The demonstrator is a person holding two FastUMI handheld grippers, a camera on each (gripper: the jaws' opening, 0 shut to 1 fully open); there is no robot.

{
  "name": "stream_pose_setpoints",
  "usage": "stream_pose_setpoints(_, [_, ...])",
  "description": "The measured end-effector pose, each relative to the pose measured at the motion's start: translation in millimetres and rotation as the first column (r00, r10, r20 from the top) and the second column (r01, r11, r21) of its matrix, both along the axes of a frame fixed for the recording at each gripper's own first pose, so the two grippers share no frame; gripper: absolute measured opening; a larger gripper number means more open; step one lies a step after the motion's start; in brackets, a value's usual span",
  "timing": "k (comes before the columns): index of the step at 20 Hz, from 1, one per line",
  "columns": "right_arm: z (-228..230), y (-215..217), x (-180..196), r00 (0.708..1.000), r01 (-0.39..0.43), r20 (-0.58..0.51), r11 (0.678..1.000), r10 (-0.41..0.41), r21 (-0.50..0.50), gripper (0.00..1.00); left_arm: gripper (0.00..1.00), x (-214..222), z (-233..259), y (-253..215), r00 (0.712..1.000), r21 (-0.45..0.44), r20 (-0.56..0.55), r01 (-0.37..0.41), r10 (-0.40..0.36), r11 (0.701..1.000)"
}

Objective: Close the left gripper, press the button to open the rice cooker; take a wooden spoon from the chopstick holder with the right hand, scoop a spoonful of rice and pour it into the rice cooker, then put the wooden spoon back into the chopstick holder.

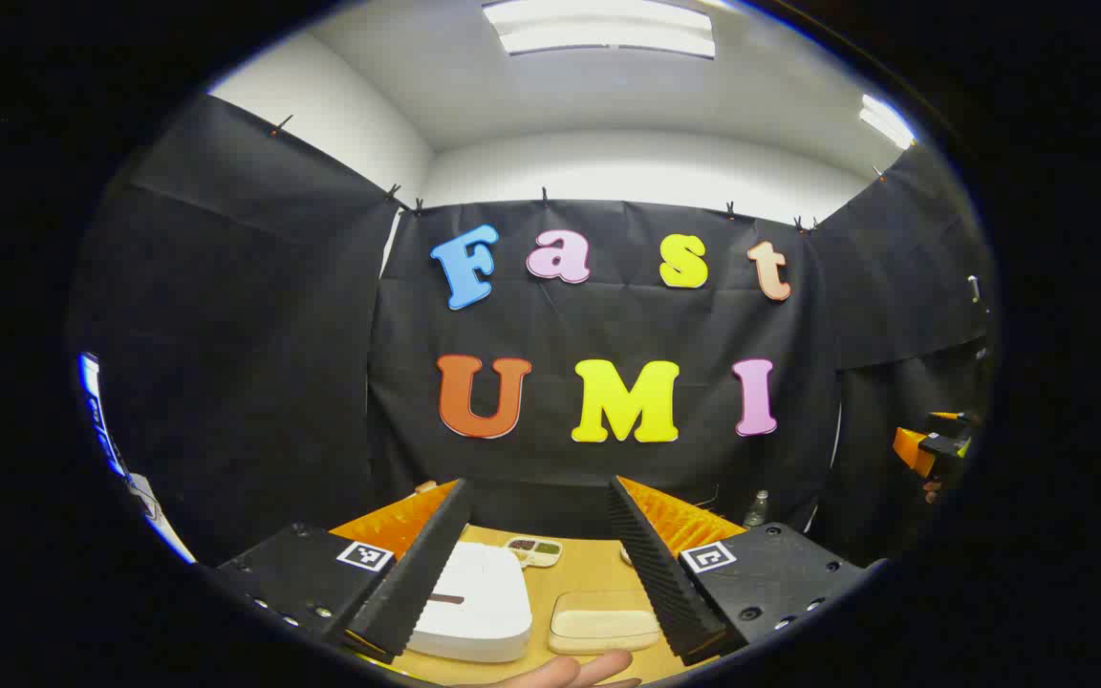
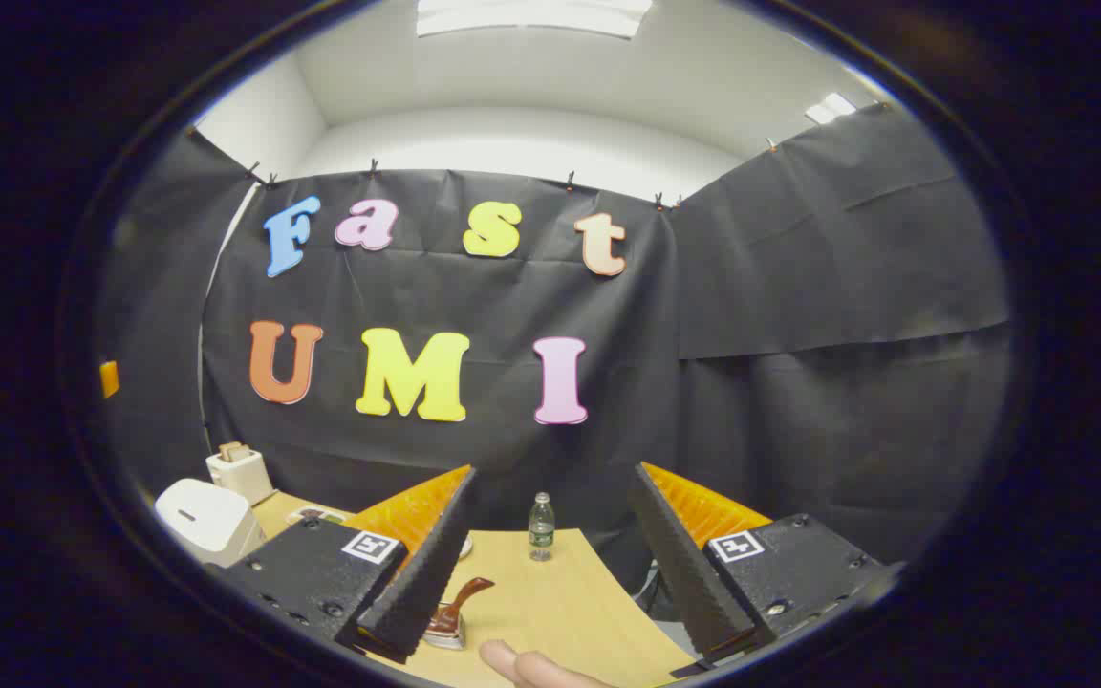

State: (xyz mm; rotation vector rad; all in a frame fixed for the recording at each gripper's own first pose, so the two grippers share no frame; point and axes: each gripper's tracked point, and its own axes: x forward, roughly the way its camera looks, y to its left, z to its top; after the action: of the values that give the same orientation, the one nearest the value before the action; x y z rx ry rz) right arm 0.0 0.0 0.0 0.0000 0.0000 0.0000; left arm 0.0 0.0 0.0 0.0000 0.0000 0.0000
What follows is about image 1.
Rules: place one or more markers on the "large ceiling light panel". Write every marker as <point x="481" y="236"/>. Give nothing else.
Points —
<point x="598" y="27"/>

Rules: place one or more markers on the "computer monitor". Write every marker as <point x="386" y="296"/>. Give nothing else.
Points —
<point x="97" y="411"/>

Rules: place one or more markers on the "small ceiling light panel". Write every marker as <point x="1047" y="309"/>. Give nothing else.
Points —
<point x="885" y="119"/>

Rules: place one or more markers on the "black backdrop cloth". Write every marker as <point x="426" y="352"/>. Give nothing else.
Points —
<point x="273" y="334"/>

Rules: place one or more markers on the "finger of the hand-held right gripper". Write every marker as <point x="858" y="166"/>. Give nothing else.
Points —
<point x="947" y="417"/>
<point x="914" y="449"/>

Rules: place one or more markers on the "white rice cooker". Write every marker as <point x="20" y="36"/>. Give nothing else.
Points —
<point x="484" y="597"/>

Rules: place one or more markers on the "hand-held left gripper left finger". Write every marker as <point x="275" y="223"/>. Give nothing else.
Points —
<point x="421" y="564"/>

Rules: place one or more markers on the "clear plastic water bottle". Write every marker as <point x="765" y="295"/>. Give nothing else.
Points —
<point x="757" y="511"/>

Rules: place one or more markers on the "white side desk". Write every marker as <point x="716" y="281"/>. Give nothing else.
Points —
<point x="163" y="526"/>

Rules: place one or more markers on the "clear container of rice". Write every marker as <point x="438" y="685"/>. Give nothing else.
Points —
<point x="603" y="621"/>

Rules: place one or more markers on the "white divided condiment tray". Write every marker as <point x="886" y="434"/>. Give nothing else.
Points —
<point x="533" y="550"/>

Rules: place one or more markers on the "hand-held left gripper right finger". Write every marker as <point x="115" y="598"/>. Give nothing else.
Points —
<point x="660" y="573"/>

